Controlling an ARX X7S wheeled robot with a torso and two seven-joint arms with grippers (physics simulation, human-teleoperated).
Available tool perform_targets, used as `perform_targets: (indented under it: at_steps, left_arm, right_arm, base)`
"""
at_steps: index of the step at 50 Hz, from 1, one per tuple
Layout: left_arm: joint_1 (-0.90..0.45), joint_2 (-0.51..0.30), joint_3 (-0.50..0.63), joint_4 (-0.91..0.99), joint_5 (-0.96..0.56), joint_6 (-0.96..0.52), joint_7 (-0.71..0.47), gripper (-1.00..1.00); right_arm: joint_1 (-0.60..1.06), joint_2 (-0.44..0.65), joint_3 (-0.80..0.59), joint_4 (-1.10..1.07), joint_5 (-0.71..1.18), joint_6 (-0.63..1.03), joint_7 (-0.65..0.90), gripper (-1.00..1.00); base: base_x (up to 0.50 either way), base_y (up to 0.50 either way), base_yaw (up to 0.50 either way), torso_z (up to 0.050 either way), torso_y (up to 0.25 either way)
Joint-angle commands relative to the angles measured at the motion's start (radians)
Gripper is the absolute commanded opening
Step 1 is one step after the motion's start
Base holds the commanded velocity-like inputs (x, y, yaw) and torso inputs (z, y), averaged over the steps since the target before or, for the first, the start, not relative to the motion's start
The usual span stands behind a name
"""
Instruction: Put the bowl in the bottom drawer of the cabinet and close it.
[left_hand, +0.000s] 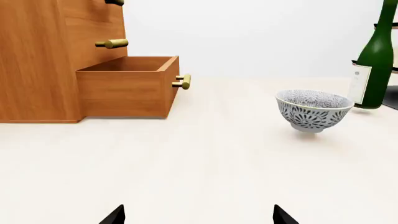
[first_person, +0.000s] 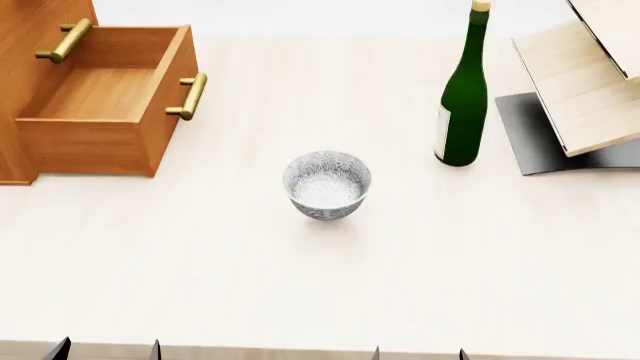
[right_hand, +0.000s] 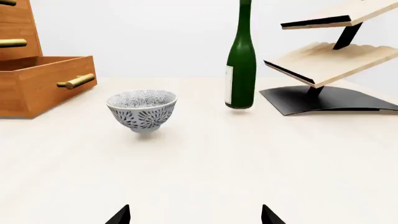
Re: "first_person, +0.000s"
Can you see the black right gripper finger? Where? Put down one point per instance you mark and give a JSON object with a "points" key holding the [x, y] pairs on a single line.
{"points": [[376, 355], [464, 356]]}

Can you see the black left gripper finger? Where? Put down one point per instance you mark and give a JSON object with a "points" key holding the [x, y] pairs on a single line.
{"points": [[156, 353], [60, 351]]}

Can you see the white blue patterned bowl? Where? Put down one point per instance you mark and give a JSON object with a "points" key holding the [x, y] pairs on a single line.
{"points": [[326, 187]]}

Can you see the open wooden drawer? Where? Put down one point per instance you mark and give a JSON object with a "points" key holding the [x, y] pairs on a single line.
{"points": [[85, 146]]}

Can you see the wooden cabinet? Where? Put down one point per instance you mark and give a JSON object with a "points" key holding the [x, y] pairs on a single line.
{"points": [[20, 22]]}

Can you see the green wine bottle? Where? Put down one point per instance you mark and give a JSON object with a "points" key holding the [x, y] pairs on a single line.
{"points": [[465, 112]]}

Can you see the wooden rack with black base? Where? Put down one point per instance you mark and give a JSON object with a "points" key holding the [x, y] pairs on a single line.
{"points": [[580, 86]]}

